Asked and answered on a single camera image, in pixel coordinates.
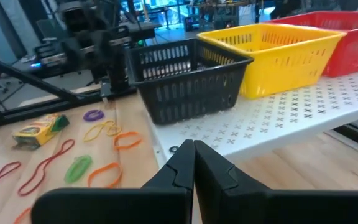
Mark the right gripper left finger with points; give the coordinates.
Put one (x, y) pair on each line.
(120, 208)

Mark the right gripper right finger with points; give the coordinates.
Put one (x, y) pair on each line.
(291, 208)

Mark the orange rubber band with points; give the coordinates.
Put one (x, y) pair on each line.
(23, 214)
(116, 141)
(121, 174)

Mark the green coil wristband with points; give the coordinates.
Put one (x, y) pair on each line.
(73, 175)

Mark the yellow rubber band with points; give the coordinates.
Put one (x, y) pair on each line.
(119, 130)

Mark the yellow Crayola crayon box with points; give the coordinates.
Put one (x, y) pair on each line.
(39, 130)

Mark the black plastic basket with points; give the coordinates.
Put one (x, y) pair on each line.
(185, 96)

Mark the yellow plastic basket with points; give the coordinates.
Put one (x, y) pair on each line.
(284, 71)

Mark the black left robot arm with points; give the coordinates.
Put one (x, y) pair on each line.
(104, 56)

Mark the black side desk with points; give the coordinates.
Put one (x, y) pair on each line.
(57, 70)

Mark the red rubber band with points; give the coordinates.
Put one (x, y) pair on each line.
(44, 165)
(18, 165)

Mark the purple coil wristband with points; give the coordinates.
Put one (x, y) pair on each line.
(85, 115)

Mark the computer mouse blue light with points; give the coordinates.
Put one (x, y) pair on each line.
(35, 64)

